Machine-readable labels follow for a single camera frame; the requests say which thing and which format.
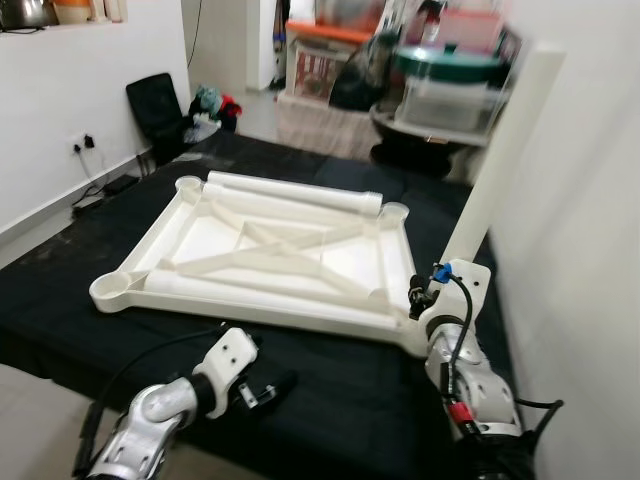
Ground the black tablecloth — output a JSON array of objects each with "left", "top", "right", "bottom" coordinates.
[{"left": 0, "top": 130, "right": 521, "bottom": 480}]

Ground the white plastic table top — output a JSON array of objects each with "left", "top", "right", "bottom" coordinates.
[{"left": 88, "top": 175, "right": 431, "bottom": 356}]

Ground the black wok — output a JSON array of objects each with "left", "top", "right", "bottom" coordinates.
[{"left": 370, "top": 105, "right": 491, "bottom": 173}]

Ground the beige cloth covered bench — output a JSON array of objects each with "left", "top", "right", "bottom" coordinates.
[{"left": 275, "top": 92, "right": 386, "bottom": 161}]

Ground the glossy black bag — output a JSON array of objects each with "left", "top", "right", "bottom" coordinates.
[{"left": 330, "top": 35, "right": 401, "bottom": 111}]

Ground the green pot with lid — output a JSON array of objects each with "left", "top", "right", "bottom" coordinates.
[{"left": 393, "top": 45, "right": 511, "bottom": 87}]

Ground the black power adapter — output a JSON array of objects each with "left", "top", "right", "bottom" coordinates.
[{"left": 100, "top": 175, "right": 141, "bottom": 197}]

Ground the orange lidded storage box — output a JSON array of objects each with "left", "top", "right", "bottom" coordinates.
[{"left": 285, "top": 20, "right": 371, "bottom": 101}]

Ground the red cloth item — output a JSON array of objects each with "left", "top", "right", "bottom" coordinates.
[{"left": 218, "top": 95, "right": 244, "bottom": 122}]

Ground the red lidded plastic container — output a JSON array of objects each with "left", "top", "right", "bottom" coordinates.
[{"left": 435, "top": 8, "right": 507, "bottom": 51}]

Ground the black folding chair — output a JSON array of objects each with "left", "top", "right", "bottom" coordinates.
[{"left": 125, "top": 72, "right": 187, "bottom": 163}]

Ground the orange bowl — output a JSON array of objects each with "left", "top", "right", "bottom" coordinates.
[{"left": 52, "top": 0, "right": 91, "bottom": 24}]

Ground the small steel cooking pot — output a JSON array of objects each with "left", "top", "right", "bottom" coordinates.
[{"left": 0, "top": 0, "right": 51, "bottom": 29}]

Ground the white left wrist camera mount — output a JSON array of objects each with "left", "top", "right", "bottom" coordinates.
[{"left": 190, "top": 327, "right": 259, "bottom": 416}]

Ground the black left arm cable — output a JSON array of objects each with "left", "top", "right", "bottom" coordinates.
[{"left": 72, "top": 325, "right": 227, "bottom": 473}]

